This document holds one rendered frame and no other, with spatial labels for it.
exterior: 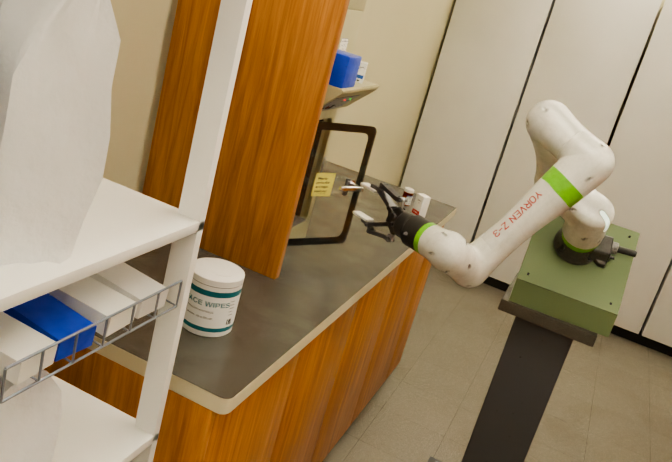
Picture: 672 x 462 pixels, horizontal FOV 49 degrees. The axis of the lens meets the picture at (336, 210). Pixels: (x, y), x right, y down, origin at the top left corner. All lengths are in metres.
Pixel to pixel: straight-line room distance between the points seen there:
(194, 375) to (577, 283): 1.38
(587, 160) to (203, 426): 1.15
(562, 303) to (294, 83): 1.14
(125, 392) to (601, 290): 1.54
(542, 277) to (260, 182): 1.00
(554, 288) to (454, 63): 2.87
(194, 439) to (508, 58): 3.87
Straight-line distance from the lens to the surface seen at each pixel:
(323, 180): 2.24
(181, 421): 1.67
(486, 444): 2.82
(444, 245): 1.92
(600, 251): 2.55
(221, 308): 1.75
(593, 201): 2.41
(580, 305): 2.52
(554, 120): 2.08
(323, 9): 1.98
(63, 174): 1.00
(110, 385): 1.75
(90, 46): 0.96
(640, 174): 5.07
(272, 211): 2.10
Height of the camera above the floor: 1.82
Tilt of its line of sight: 18 degrees down
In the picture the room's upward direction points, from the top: 15 degrees clockwise
